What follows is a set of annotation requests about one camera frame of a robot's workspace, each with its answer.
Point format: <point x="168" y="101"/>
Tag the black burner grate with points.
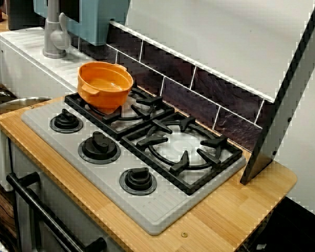
<point x="73" y="99"/>
<point x="215" y="143"/>

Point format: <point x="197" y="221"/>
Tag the dark tile backsplash panel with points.
<point x="225" y="105"/>

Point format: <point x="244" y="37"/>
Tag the grey toy faucet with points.
<point x="53" y="39"/>

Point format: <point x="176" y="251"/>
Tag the black box appliance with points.
<point x="23" y="15"/>

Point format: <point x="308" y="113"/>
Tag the black slanted side panel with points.
<point x="262" y="152"/>

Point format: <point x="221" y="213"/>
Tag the white toy sink unit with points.
<point x="29" y="68"/>

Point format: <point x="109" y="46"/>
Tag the teal blue box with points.
<point x="99" y="23"/>

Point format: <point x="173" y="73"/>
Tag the black stove knob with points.
<point x="98" y="148"/>
<point x="65" y="121"/>
<point x="137" y="181"/>

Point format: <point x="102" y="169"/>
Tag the grey toy stove plate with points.
<point x="147" y="207"/>

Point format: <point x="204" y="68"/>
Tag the stainless steel pot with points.
<point x="23" y="103"/>

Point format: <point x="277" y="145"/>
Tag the orange plastic toy pot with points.
<point x="105" y="99"/>

